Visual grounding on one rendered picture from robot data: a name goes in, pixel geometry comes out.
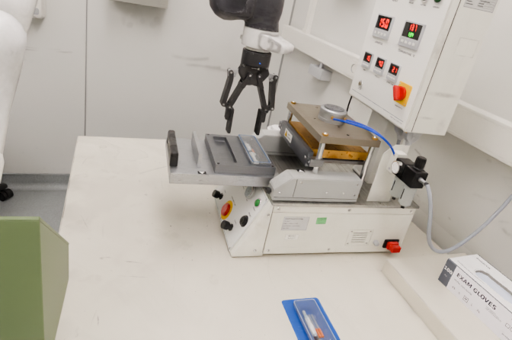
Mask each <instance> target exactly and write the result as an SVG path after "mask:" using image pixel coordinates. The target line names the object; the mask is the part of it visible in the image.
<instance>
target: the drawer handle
mask: <svg viewBox="0 0 512 340"><path fill-rule="evenodd" d="M167 143H168V146H169V153H170V162H169V165H170V166H178V145H177V140H176V136H175V131H174V130H169V131H168V137H167Z"/></svg>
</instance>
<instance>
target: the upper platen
mask: <svg viewBox="0 0 512 340"><path fill-rule="evenodd" d="M289 124H290V125H291V126H292V127H293V129H294V130H295V131H296V132H297V133H298V134H299V135H300V136H301V137H302V139H303V140H304V141H305V142H306V144H307V145H308V146H309V147H310V148H311V150H312V151H313V152H314V154H313V156H316V155H317V152H318V147H319V142H318V140H317V139H316V138H315V137H314V136H313V135H312V134H311V133H310V132H309V131H308V130H307V129H306V128H305V127H304V126H303V125H302V124H301V123H300V122H297V121H289ZM366 154H367V151H366V150H364V149H363V148H362V147H361V146H348V145H338V144H327V143H326V144H325V150H324V152H323V156H322V158H323V159H324V163H336V164H349V165H363V164H364V160H365V158H366Z"/></svg>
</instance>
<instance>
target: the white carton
mask: <svg viewBox="0 0 512 340"><path fill-rule="evenodd" d="M438 280H439V281H440V282H441V283H442V284H443V285H444V286H445V287H446V288H447V289H448V290H449V291H450V292H451V293H453V294H454V295H455V296H456V297H457V298H458V299H459V300H460V301H461V302H462V303H463V304H464V305H465V306H466V307H467V308H468V309H470V310H471V311H472V312H473V313H474V314H475V315H476V316H477V317H478V318H479V319H480V320H481V321H482V322H483V323H484V324H485V325H486V326H487V327H488V328H489V329H490V330H491V331H492V332H493V333H494V334H495V335H496V336H497V337H498V338H499V339H501V340H512V280H511V279H509V278H508V277H506V276H505V275H504V274H502V273H501V272H500V271H499V270H498V269H497V268H495V267H494V266H493V265H491V264H490V263H489V262H487V261H486V260H484V259H483V257H481V256H480V255H479V254H476V255H467V256H461V257H455V258H448V259H447V261H446V264H445V265H444V267H443V270H442V271H441V273H440V276H439V278H438Z"/></svg>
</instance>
